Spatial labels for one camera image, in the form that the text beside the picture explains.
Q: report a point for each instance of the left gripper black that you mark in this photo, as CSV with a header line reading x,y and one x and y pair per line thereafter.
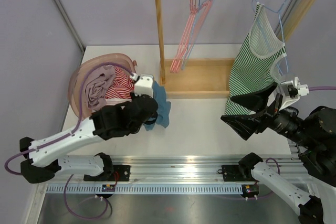
x,y
154,115

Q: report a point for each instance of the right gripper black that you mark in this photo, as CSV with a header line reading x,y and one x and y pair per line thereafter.
x,y
245,124

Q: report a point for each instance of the teal blue tank top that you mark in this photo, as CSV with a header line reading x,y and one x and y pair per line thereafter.
x,y
164,106

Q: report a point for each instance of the red white striped tank top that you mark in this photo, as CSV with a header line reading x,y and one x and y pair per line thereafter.
x,y
121,88

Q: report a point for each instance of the green white striped tank top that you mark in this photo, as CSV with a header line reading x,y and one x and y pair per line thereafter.
x,y
256,65

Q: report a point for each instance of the mauve pink tank top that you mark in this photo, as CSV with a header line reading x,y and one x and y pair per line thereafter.
x,y
96,86

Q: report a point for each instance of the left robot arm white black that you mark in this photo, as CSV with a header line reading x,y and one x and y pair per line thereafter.
x,y
49,157

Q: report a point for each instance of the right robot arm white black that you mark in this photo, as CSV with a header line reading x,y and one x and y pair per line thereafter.
x,y
316,133

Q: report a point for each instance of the wooden clothes rack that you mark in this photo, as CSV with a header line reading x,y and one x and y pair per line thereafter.
x,y
208,77

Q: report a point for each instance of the pink translucent plastic basin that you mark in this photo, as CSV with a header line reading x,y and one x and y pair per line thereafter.
x,y
79,74

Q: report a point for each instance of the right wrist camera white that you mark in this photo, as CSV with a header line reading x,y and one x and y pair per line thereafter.
x,y
292,90

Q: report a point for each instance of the aluminium mounting rail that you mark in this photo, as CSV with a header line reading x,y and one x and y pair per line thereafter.
x,y
196,168

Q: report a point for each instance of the white slotted cable duct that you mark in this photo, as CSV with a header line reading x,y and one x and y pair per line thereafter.
x,y
147,189

